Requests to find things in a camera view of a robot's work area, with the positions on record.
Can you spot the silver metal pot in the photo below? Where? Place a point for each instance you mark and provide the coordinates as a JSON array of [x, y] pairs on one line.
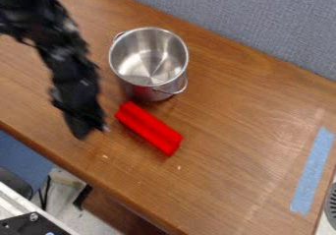
[[150, 59]]

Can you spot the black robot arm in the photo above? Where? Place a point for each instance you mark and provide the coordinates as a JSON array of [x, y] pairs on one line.
[[41, 24]]

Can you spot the red rectangular block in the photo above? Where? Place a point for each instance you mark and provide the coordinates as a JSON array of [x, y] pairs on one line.
[[153, 129]]

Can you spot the black chair base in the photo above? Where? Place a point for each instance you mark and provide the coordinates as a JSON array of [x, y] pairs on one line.
[[17, 183]]

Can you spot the black device with cable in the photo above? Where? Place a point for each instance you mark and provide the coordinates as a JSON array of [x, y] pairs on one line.
[[30, 224]]

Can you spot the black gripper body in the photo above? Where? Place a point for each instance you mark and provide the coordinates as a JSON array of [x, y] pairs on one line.
[[74, 76]]

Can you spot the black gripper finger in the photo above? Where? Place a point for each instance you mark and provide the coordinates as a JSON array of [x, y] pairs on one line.
[[79, 124], [95, 115]]

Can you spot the blue tape strip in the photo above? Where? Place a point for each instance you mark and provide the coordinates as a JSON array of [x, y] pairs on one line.
[[313, 171]]

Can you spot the grey round vent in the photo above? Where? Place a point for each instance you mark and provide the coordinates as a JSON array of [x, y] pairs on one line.
[[330, 206]]

